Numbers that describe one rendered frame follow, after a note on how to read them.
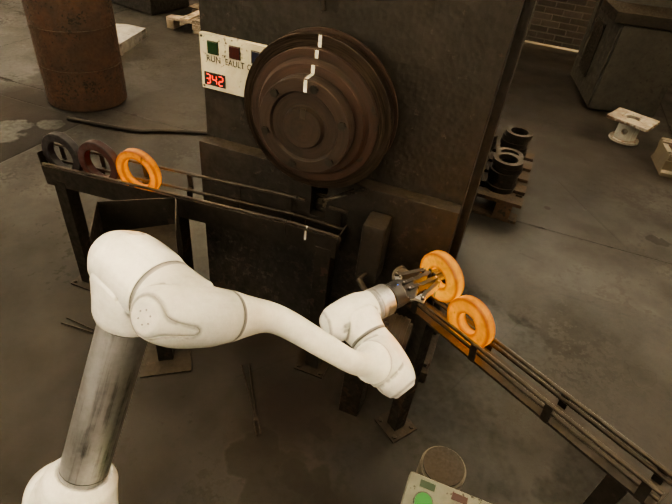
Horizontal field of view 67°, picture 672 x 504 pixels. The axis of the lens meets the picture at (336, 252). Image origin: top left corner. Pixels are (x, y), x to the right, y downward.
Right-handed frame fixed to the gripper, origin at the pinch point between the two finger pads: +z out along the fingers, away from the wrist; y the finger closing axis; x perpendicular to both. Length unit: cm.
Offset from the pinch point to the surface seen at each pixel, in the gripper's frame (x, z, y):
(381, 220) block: 0.2, 0.1, -29.3
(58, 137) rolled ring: 0, -77, -136
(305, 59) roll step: 50, -19, -48
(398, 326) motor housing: -27.0, -6.1, -7.3
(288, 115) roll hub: 36, -26, -45
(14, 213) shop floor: -74, -104, -213
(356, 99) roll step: 42, -11, -34
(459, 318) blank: -8.7, -1.4, 11.1
